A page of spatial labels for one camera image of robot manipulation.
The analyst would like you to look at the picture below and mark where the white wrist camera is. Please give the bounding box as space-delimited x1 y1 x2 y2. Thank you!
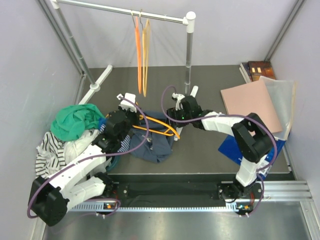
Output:
171 92 185 111
116 92 137 113

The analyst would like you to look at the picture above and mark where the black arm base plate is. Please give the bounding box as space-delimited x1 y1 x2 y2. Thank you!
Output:
107 173 262 207

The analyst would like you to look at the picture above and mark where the pink folder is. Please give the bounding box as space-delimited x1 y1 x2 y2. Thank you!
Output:
220 80 283 133

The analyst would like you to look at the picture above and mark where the green garment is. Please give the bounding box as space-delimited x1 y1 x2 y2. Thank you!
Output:
50 103 104 142

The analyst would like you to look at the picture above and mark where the yellow orange plastic hanger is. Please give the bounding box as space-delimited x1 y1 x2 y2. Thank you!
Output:
104 103 181 139

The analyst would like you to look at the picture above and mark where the black white striped shirt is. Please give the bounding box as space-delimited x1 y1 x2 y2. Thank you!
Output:
35 131 67 179

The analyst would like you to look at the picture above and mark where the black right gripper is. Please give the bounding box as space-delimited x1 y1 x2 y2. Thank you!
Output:
164 106 193 130

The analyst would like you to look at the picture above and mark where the tan yellow velvet hanger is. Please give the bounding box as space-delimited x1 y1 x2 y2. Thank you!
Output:
142 19 151 98

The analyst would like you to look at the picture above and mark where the translucent plastic folder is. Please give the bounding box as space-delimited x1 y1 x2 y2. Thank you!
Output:
259 76 297 141

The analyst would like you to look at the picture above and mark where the blue laundry basin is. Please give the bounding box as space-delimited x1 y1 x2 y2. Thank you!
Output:
105 153 122 172

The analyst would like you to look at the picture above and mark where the navy blue tank top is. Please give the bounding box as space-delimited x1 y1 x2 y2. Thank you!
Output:
129 110 174 164

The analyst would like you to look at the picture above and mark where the orange velvet hanger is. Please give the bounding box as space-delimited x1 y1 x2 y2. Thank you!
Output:
131 11 142 94

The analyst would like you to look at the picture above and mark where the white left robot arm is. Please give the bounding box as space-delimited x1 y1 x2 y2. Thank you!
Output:
27 92 142 227

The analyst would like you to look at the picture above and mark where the brown book stack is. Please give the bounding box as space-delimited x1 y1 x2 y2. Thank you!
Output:
239 61 276 83

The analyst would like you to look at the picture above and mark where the blue clipboard folder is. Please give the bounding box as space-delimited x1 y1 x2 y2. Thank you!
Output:
218 135 286 179

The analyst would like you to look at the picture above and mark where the grey white garment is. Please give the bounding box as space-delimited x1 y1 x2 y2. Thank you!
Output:
63 129 111 177

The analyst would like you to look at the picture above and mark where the silver white clothes rack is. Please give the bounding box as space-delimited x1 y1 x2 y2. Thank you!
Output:
50 0 196 95

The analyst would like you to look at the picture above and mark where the grey slotted cable duct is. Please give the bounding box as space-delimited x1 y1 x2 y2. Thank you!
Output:
69 201 239 213

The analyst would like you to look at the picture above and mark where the blue white striped shirt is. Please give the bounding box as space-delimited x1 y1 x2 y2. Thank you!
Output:
117 135 131 153

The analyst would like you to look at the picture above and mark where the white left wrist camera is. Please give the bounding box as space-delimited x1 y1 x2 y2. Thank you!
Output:
116 92 137 113

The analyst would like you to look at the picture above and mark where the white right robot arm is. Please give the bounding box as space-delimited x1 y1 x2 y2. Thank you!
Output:
162 94 277 198

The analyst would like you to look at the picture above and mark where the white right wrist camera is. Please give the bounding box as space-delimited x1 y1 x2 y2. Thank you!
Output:
171 92 185 111

